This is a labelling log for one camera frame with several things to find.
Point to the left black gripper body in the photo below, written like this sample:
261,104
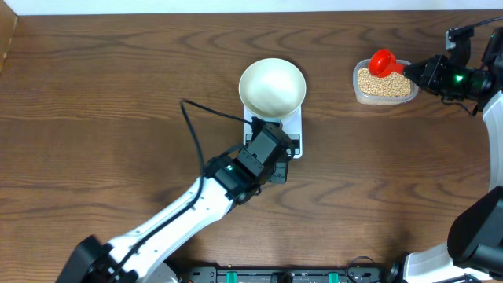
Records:
276,170

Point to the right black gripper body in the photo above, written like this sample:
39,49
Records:
449,80

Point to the white digital kitchen scale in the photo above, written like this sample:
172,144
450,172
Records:
291,125

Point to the red plastic measuring scoop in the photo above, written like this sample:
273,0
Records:
383,63

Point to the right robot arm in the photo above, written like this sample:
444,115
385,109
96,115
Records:
472,250

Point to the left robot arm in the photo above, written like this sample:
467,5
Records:
227,180

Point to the white round bowl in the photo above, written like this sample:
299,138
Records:
272,88

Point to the clear plastic container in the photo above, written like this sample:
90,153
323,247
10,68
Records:
367,99

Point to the soybeans pile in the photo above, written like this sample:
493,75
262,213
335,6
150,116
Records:
394,85

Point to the cardboard panel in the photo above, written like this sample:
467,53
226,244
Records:
8,24

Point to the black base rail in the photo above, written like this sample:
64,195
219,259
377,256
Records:
212,274

